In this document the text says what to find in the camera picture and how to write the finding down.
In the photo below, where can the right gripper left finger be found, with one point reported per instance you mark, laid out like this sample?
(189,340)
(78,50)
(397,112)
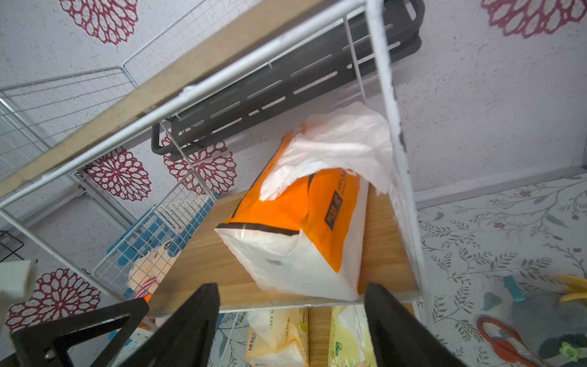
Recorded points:
(186,337)

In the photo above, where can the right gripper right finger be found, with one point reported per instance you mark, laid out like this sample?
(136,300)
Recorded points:
(398,338)

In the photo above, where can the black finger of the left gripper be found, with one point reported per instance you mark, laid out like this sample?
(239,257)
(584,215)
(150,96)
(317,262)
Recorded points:
(48,344)

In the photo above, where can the orange tissue pack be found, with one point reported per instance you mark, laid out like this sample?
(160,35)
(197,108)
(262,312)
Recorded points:
(299,229)

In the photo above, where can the green tissue pack bottom shelf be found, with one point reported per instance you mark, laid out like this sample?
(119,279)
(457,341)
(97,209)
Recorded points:
(350,340)

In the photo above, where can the beige tissue pack bottom shelf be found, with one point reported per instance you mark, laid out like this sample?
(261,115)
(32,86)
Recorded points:
(278,337)

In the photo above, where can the plush doll pink hat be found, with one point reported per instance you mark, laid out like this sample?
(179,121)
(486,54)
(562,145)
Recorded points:
(149,270)

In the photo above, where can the grey plush toy with scissors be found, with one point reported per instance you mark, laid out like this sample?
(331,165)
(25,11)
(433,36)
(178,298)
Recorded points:
(544,330)

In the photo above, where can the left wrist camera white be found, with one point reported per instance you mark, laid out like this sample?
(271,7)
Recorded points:
(16,284)

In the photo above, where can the black wire wall rack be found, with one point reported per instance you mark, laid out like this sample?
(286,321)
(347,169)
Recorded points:
(10,247)

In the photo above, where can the white wire three-tier shelf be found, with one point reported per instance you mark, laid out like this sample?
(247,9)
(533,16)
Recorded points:
(44,113)

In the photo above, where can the dark grey wall shelf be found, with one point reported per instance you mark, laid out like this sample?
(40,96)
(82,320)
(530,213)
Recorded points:
(320,65)

